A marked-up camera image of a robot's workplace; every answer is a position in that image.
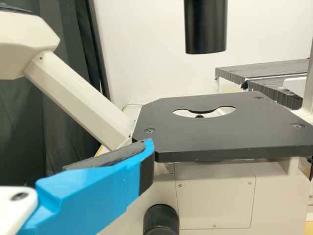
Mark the cream microscope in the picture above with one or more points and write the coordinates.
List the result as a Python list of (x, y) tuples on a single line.
[(215, 195)]

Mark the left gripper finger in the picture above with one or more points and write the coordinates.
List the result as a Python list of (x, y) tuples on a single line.
[(97, 191)]

